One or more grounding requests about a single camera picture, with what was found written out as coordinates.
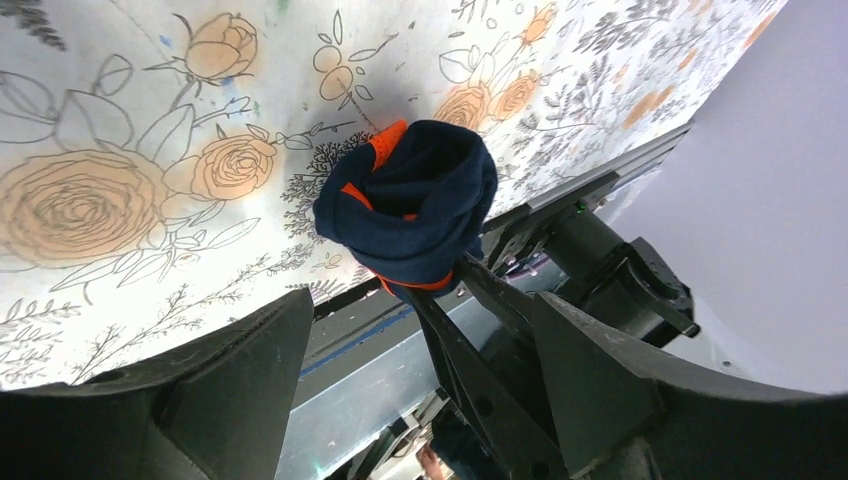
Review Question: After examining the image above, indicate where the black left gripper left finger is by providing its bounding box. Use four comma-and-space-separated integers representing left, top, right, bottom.
87, 288, 314, 479

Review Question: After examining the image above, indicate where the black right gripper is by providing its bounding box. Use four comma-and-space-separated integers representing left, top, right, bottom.
404, 254, 569, 479

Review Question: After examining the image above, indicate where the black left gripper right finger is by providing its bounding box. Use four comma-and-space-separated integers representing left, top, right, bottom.
533, 293, 666, 479

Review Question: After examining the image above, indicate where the navy orange boxer underwear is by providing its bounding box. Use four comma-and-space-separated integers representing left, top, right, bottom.
313, 120, 498, 300

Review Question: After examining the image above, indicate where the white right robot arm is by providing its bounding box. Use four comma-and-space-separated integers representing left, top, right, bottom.
406, 207, 699, 479

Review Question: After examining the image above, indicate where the floral table mat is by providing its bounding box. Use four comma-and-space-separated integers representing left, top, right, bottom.
1, 0, 782, 390

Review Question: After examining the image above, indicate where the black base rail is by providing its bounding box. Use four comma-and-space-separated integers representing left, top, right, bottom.
274, 121, 693, 479

